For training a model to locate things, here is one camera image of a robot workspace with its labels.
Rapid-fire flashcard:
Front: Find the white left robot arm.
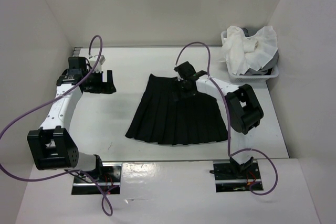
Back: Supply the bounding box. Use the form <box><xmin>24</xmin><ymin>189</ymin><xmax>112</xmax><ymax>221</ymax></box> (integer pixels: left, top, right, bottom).
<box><xmin>27</xmin><ymin>55</ymin><xmax>116</xmax><ymax>182</ymax></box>

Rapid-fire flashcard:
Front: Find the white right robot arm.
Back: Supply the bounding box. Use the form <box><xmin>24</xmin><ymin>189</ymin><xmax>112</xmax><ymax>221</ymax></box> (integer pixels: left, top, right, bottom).
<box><xmin>174</xmin><ymin>61</ymin><xmax>264</xmax><ymax>178</ymax></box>

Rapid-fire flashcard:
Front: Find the white crumpled cloth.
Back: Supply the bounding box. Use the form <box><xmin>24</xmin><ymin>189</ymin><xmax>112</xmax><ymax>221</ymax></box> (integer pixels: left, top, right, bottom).
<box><xmin>219</xmin><ymin>25</ymin><xmax>278</xmax><ymax>75</ymax></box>

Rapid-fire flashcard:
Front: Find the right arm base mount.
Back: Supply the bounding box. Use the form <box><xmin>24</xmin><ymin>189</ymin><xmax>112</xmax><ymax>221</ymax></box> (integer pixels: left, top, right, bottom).
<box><xmin>209</xmin><ymin>161</ymin><xmax>263</xmax><ymax>193</ymax></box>

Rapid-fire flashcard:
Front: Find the white plastic laundry basket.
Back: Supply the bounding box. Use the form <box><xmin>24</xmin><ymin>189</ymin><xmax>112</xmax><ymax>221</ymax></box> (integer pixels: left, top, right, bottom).
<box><xmin>220</xmin><ymin>30</ymin><xmax>279</xmax><ymax>83</ymax></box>

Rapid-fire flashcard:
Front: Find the black pleated skirt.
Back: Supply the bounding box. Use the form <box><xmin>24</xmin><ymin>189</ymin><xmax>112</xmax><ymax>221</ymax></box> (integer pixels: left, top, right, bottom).
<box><xmin>125</xmin><ymin>74</ymin><xmax>228</xmax><ymax>146</ymax></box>

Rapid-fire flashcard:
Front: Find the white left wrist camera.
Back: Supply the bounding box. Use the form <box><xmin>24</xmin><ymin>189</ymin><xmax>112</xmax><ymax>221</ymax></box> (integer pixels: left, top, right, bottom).
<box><xmin>88</xmin><ymin>55</ymin><xmax>106</xmax><ymax>73</ymax></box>

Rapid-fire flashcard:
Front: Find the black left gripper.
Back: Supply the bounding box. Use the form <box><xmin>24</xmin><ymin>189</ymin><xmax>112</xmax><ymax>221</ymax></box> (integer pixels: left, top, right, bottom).
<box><xmin>82</xmin><ymin>69</ymin><xmax>116</xmax><ymax>94</ymax></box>

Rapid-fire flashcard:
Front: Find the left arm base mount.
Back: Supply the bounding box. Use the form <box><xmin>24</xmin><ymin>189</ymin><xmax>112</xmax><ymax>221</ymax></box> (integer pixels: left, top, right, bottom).
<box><xmin>71</xmin><ymin>162</ymin><xmax>122</xmax><ymax>195</ymax></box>

